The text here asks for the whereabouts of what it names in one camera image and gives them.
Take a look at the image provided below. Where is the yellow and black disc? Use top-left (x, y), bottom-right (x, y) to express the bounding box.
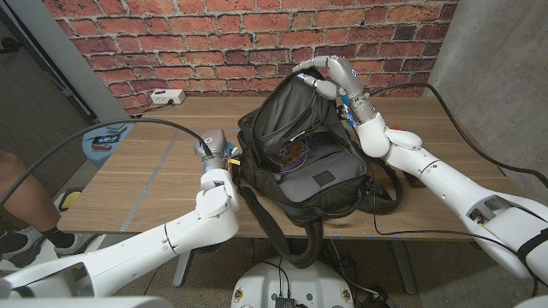
top-left (58, 190), bottom-right (83, 211)

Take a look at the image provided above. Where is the black backpack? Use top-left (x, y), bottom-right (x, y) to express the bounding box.
top-left (236, 70), bottom-right (403, 269)

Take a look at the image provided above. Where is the grey and black sneaker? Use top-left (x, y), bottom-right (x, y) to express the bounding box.
top-left (0, 226), bottom-right (44, 269)
top-left (55, 233), bottom-right (98, 258)

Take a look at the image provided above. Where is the person's bare leg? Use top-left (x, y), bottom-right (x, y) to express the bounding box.
top-left (0, 149), bottom-right (65, 247)

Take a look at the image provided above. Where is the white low platform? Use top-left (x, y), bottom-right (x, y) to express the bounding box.
top-left (0, 233), bottom-right (108, 275)

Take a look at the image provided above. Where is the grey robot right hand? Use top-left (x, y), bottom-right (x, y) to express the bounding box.
top-left (291, 55), bottom-right (380, 125)

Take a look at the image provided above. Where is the white power strip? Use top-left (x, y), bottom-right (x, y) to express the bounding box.
top-left (150, 88), bottom-right (187, 106)

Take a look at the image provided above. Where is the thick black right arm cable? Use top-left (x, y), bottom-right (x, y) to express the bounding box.
top-left (368, 82), bottom-right (548, 189)

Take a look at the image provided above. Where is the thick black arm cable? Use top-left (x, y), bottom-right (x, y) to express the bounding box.
top-left (368, 82), bottom-right (548, 189)
top-left (0, 117), bottom-right (214, 206)

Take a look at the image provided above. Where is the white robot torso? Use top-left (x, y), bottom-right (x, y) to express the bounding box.
top-left (230, 256), bottom-right (355, 308)

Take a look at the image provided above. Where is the metal table leg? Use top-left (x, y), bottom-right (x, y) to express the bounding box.
top-left (391, 240), bottom-right (417, 295)
top-left (172, 250), bottom-right (193, 287)

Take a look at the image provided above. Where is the printed red brick backdrop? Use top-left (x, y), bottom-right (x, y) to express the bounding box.
top-left (42, 0), bottom-right (459, 115)

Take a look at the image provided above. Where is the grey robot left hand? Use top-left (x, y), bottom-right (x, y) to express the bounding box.
top-left (193, 127), bottom-right (241, 174)

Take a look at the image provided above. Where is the blue round stool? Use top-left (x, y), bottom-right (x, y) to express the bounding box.
top-left (80, 123), bottom-right (136, 169)

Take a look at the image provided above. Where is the colourful item with purple cord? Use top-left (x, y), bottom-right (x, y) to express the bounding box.
top-left (276, 139), bottom-right (310, 170)

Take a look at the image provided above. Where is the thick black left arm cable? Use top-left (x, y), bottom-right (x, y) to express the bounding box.
top-left (0, 117), bottom-right (214, 206)

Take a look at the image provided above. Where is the black power strip cord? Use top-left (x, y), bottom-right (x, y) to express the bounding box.
top-left (145, 100), bottom-right (175, 113)

